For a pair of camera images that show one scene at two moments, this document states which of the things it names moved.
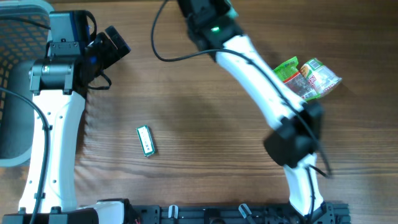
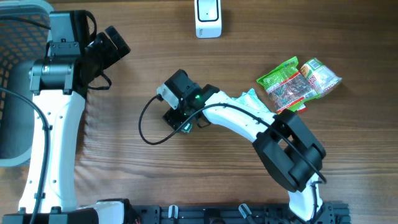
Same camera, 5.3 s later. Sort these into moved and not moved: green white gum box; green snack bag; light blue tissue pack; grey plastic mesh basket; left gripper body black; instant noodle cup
Moved: green white gum box; light blue tissue pack
Not moved: left gripper body black; green snack bag; grey plastic mesh basket; instant noodle cup
